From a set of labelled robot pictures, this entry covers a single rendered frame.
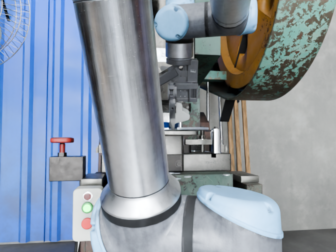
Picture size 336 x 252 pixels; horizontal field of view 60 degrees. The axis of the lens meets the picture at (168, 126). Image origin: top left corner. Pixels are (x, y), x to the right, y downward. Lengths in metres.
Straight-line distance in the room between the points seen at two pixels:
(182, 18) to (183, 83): 0.21
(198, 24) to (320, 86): 2.28
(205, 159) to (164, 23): 0.53
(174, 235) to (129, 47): 0.24
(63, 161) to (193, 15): 0.53
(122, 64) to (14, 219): 2.20
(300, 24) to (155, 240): 0.79
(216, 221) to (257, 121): 2.16
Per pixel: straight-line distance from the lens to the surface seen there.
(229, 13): 0.56
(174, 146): 0.97
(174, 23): 0.65
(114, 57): 0.32
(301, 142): 2.72
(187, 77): 0.81
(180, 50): 0.78
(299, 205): 2.76
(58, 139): 0.89
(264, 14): 1.21
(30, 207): 2.40
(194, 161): 1.01
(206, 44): 1.10
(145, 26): 0.33
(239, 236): 0.40
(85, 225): 0.81
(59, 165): 0.90
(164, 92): 1.04
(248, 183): 0.95
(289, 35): 1.01
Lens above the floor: 0.75
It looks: 3 degrees up
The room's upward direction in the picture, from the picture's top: straight up
